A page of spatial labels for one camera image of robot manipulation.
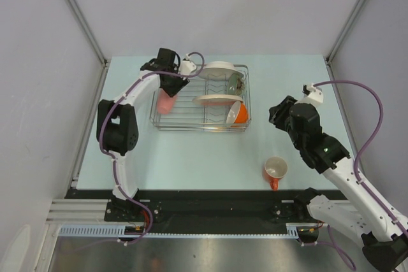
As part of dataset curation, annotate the coral pink cup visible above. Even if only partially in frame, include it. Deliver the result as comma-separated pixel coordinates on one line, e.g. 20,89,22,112
157,89,178,115

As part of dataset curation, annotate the white bowl orange outside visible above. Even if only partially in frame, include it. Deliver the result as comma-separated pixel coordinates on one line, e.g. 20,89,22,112
226,101,249,126

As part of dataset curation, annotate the pink beige leaf plate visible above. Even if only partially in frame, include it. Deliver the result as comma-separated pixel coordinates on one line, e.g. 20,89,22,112
192,94,244,106

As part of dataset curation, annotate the white scalloped plate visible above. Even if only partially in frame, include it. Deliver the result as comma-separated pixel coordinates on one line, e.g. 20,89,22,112
198,61,244,81

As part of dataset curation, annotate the metal wire dish rack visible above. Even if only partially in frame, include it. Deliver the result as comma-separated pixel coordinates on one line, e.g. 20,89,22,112
150,64,251,132

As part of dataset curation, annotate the green ceramic bowl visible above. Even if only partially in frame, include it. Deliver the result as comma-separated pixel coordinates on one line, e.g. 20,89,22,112
226,73,245,96

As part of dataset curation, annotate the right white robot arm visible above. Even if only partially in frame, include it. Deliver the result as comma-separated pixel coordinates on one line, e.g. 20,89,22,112
268,96,407,271

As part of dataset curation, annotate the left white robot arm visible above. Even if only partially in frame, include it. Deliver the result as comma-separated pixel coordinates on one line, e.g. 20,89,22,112
96,48,197,221

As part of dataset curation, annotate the orange mug white inside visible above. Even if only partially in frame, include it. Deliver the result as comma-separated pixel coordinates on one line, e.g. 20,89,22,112
262,157,288,191

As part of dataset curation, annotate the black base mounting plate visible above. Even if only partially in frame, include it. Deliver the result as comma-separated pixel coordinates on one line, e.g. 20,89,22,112
66,189,345,235

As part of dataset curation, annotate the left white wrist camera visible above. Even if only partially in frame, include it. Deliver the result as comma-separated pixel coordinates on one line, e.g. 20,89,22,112
178,54,197,76

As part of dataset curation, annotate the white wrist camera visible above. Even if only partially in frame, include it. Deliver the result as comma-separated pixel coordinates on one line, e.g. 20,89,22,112
299,83,324,108
178,54,197,76

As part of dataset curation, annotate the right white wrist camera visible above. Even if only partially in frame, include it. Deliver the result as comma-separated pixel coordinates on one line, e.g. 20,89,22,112
299,83,324,108

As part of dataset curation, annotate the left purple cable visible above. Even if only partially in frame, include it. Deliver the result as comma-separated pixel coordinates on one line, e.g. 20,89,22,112
96,51,205,247

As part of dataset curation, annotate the white slotted cable duct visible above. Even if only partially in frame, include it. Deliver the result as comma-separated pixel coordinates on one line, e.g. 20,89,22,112
59,223,303,238

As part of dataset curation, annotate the left aluminium frame post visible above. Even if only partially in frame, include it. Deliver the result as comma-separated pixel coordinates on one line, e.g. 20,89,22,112
64,0,107,67

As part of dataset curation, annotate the aluminium frame post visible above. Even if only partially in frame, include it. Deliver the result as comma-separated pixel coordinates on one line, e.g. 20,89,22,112
64,0,107,67
326,0,368,64

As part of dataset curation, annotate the right aluminium frame post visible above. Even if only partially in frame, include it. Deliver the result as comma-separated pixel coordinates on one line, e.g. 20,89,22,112
326,0,368,64

